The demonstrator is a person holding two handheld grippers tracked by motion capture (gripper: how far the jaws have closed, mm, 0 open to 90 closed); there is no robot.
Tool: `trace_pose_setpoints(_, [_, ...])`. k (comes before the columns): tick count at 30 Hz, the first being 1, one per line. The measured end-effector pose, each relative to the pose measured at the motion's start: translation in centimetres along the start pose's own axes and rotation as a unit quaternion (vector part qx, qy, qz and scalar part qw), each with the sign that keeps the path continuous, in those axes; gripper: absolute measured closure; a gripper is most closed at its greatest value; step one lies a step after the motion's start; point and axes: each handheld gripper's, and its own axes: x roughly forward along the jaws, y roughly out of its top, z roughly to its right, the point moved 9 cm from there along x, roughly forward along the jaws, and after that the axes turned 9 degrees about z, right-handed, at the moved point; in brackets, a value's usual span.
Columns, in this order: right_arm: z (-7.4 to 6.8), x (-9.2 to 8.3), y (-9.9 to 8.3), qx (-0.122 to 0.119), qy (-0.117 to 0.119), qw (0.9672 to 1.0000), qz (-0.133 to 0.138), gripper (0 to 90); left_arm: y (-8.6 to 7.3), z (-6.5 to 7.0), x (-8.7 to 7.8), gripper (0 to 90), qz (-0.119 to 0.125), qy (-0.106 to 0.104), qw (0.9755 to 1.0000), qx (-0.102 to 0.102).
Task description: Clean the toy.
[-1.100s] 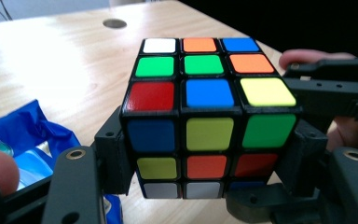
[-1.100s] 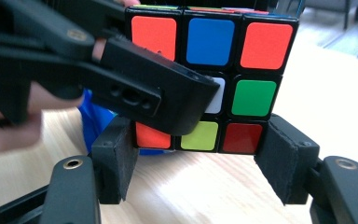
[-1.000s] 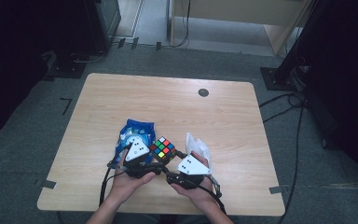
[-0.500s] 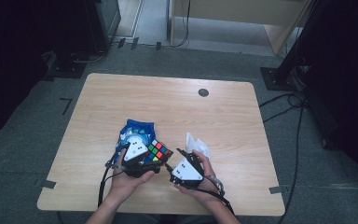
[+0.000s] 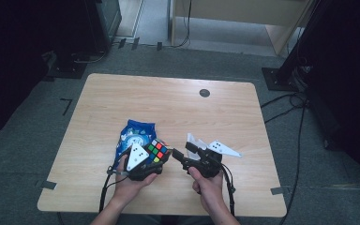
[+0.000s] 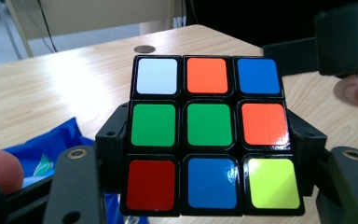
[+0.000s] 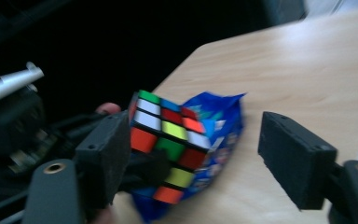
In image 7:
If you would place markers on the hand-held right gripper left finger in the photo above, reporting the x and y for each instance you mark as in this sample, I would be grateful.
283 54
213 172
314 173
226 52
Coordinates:
102 161

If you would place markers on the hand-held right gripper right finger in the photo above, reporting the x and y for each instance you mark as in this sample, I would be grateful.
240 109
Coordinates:
295 158

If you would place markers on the colourful puzzle cube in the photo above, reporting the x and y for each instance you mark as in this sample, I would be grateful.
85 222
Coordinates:
174 130

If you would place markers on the blue wet wipe packet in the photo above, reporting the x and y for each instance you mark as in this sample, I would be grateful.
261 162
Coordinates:
227 115

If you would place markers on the dark cabinet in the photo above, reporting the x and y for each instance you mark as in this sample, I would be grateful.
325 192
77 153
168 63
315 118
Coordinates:
279 12

